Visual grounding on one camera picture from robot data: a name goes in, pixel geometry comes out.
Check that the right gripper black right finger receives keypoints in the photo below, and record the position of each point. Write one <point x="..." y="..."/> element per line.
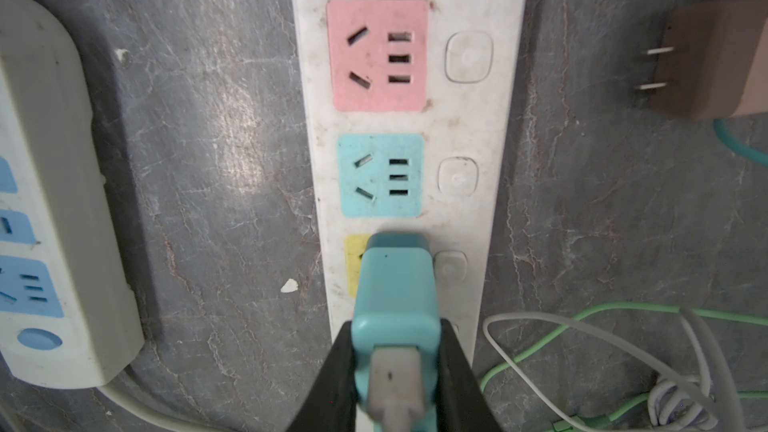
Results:
<point x="460" y="405"/>

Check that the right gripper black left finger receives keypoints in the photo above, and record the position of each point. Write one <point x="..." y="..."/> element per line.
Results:
<point x="331" y="404"/>

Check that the white six-outlet colourful power strip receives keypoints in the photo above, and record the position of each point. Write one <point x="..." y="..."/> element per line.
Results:
<point x="407" y="105"/>

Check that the pink charger plug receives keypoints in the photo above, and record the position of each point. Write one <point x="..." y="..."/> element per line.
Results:
<point x="712" y="62"/>

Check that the white power strip blue outlets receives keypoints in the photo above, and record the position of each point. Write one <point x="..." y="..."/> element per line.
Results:
<point x="69" y="319"/>

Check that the teal charger plug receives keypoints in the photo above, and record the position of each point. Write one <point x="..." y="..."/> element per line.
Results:
<point x="396" y="306"/>

